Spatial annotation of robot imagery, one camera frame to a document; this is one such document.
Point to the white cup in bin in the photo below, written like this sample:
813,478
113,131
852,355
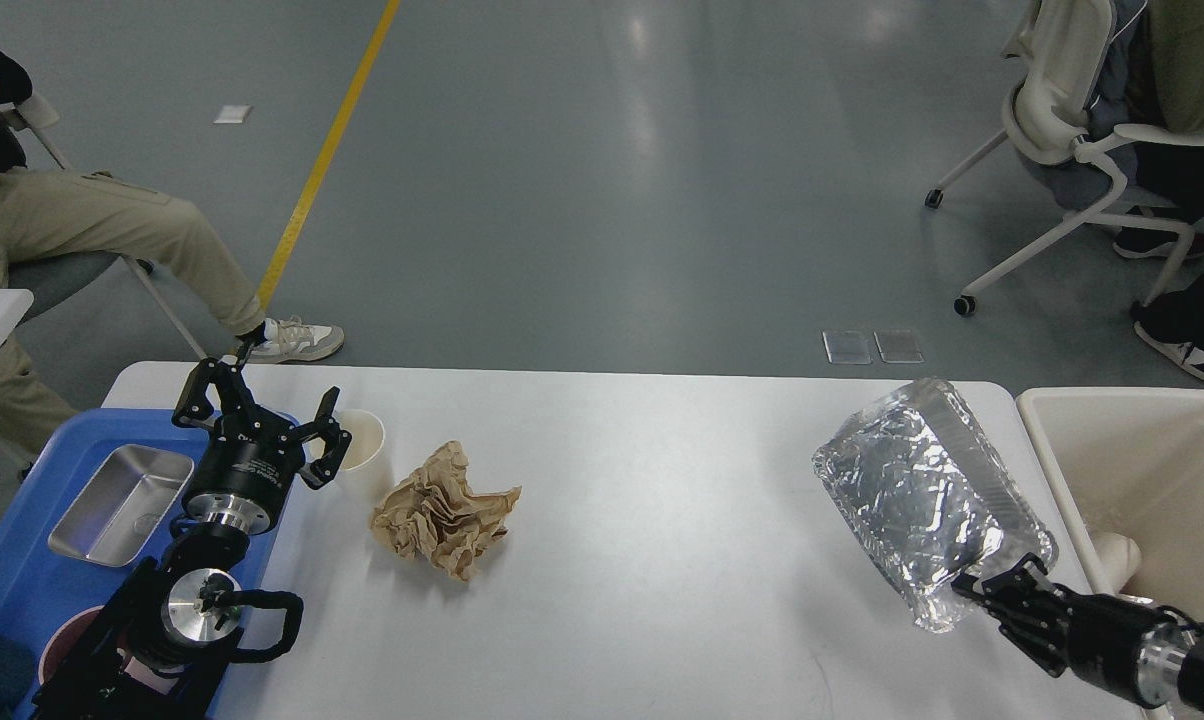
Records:
1119,558

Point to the grey office chair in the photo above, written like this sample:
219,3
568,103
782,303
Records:
54,280

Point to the aluminium foil tray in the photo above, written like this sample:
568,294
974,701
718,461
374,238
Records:
917,480

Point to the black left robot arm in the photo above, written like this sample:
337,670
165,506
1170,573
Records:
161,645

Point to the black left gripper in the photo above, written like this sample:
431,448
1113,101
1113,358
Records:
242,475

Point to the pink mug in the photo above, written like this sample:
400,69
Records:
63,640

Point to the white paper cup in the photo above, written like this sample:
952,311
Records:
364,475

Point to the seated person olive jacket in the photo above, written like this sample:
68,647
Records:
1166,88

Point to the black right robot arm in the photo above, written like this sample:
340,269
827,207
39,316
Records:
1184,664

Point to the person in black shirt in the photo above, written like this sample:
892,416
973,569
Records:
49,213

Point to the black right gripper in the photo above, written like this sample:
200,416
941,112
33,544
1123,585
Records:
1114,644

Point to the brown paper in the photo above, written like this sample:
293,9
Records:
434,513

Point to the blue plastic tray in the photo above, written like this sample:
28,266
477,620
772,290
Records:
40,590

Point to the white office chair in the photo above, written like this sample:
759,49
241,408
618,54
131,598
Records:
1052,117

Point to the stainless steel rectangular tray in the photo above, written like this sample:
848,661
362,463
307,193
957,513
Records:
121,505

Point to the white plastic bin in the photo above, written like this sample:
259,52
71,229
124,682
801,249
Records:
1131,461

